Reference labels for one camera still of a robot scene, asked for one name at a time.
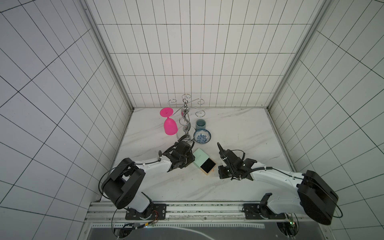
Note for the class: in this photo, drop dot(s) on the teal ceramic cup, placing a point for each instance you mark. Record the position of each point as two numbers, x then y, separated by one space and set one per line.
200 124

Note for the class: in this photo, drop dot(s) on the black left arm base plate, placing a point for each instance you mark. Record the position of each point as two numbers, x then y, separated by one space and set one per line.
152 212

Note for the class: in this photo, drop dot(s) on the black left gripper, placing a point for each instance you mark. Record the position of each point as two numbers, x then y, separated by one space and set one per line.
191 159

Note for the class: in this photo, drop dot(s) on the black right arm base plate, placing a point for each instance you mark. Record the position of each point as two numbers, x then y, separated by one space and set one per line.
260 212

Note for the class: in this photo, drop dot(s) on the blue white porcelain bowl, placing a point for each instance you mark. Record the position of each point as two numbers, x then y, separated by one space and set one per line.
202 136

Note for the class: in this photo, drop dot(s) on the aluminium mounting rail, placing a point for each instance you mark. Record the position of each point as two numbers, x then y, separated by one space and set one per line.
185 215

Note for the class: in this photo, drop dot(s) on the mint green jewelry box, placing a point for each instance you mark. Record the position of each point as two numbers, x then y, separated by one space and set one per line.
200 157

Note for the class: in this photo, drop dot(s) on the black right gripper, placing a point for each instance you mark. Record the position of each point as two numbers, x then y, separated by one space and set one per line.
227 160

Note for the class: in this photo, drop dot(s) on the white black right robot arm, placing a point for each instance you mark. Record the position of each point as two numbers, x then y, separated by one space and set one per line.
296 193

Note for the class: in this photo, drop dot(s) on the silver metal glass rack stand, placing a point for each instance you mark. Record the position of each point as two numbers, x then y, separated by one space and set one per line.
186 126

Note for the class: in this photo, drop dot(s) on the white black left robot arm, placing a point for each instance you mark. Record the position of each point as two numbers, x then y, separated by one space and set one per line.
122 184

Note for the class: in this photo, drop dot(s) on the pink plastic wine glass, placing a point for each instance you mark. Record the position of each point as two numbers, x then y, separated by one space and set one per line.
170 126

